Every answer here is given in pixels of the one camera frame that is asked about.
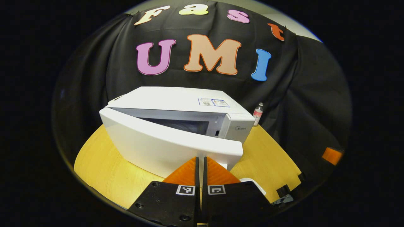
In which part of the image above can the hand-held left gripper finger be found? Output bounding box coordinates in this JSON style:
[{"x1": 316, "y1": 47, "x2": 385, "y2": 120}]
[
  {"x1": 128, "y1": 157, "x2": 201, "y2": 227},
  {"x1": 202, "y1": 157, "x2": 275, "y2": 226}
]

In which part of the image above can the white microwave oven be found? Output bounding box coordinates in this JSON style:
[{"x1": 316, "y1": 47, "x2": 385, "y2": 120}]
[{"x1": 99, "y1": 86, "x2": 255, "y2": 178}]

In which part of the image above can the white square plate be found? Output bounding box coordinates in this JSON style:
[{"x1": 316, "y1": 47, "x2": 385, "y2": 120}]
[{"x1": 239, "y1": 178, "x2": 266, "y2": 196}]

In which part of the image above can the small clear bottle pink label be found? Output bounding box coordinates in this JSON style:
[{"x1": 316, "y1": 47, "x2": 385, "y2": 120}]
[{"x1": 252, "y1": 102, "x2": 264, "y2": 126}]

